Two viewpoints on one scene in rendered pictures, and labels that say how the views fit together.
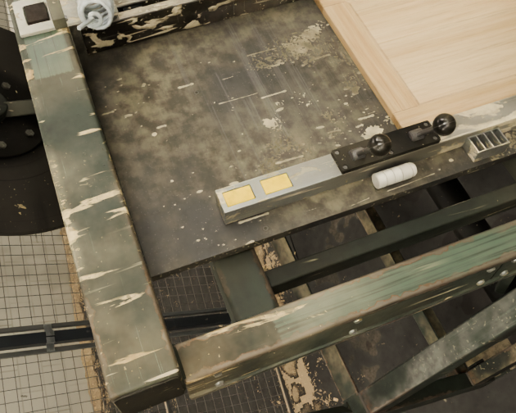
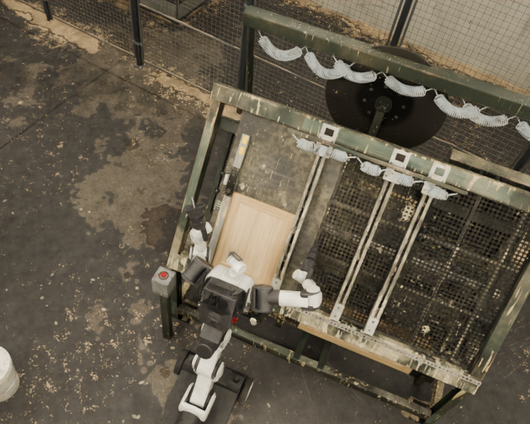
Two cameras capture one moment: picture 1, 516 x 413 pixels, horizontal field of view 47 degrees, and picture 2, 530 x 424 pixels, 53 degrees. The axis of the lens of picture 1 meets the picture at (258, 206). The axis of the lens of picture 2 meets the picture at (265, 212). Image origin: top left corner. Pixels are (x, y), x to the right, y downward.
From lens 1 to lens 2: 270 cm
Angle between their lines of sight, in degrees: 37
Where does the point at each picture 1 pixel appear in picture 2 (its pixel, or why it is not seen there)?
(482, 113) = (224, 211)
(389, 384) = not seen: hidden behind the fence
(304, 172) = (239, 158)
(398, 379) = not seen: hidden behind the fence
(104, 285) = (236, 96)
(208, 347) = (215, 107)
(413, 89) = (245, 206)
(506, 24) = (245, 249)
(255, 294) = (227, 126)
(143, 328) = (222, 97)
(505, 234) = (194, 182)
